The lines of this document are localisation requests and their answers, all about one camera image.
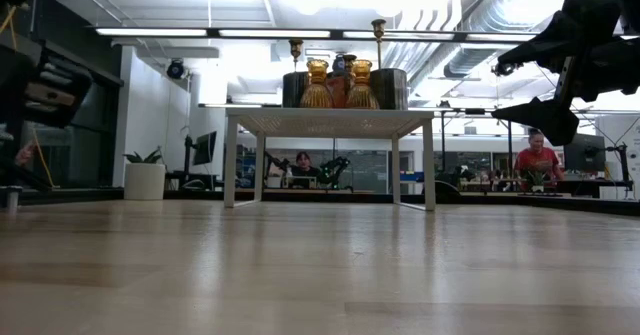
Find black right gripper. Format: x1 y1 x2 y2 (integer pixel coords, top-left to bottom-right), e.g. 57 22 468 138
492 0 640 147

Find grey label tin candle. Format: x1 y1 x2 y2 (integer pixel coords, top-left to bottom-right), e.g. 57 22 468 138
369 67 409 111

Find tall brass candlestick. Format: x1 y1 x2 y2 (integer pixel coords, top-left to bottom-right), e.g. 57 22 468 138
370 18 387 70

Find amber ribbed glass candle holder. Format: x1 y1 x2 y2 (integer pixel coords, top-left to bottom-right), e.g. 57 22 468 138
344 58 381 110
298 58 335 110

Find orange label tin candle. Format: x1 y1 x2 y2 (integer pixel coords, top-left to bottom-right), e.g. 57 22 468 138
327 74 351 109

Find medium brass candlestick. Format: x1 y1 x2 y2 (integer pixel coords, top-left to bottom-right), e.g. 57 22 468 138
288 38 305 74

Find black monitor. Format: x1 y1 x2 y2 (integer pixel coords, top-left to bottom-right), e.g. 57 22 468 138
563 133 607 174
193 130 219 166

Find person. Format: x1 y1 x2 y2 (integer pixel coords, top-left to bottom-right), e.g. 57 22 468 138
289 150 321 179
513 128 566 184

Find small potted plant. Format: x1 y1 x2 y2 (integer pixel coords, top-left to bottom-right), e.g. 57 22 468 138
527 169 549 194

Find dark long desk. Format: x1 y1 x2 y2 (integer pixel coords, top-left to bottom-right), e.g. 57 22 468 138
459 178 634 199

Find long ceiling light strip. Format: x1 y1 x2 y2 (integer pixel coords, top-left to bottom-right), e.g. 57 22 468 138
342 30 539 44
218 28 332 40
94 27 209 39

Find white perforated metal shelf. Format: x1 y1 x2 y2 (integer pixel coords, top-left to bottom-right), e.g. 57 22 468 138
223 106 436 212

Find white pot with green plant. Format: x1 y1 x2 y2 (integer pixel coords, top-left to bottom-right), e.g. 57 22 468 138
122 147 167 201

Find black metal rack frame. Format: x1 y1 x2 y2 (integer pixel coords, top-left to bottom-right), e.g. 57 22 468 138
439 107 514 186

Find silver ventilation duct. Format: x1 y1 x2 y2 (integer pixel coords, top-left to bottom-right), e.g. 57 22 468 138
407 4 551 94

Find black aluminium frame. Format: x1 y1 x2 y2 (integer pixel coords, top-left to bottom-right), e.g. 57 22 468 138
0 187 640 216

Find yellow cable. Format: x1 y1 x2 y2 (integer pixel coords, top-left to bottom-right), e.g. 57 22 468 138
0 4 56 189

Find small grey post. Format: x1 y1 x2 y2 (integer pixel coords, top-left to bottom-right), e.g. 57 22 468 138
5 184 20 214

